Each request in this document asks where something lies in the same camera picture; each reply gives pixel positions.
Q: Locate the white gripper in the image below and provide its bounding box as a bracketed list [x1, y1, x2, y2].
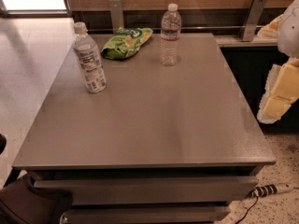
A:
[257, 0, 299, 124]

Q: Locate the blue labelled plastic bottle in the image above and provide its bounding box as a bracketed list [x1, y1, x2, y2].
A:
[73, 22, 107, 93]

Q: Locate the clear plastic water bottle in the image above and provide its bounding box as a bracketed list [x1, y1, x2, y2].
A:
[160, 4, 181, 66]

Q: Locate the white power strip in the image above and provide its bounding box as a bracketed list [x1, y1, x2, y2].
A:
[247, 183, 293, 198]

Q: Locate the grey cabinet with drawers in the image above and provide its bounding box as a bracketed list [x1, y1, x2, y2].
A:
[13, 34, 276, 224]

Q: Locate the green snack bag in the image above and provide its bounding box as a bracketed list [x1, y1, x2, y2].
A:
[101, 27, 153, 60]

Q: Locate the dark brown chair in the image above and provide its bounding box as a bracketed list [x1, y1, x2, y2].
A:
[0, 174, 73, 224]

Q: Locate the right metal wall bracket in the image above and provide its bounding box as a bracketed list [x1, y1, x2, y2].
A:
[240, 0, 267, 42]

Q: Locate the metal wall bracket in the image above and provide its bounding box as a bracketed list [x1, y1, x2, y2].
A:
[240, 0, 267, 42]
[108, 0, 124, 33]

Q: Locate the black power cable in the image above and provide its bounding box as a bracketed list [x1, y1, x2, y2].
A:
[235, 195, 260, 224]

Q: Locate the left metal wall bracket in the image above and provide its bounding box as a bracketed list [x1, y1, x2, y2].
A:
[108, 0, 124, 33]

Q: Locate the horizontal metal rail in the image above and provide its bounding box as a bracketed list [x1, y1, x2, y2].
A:
[85, 24, 265, 32]

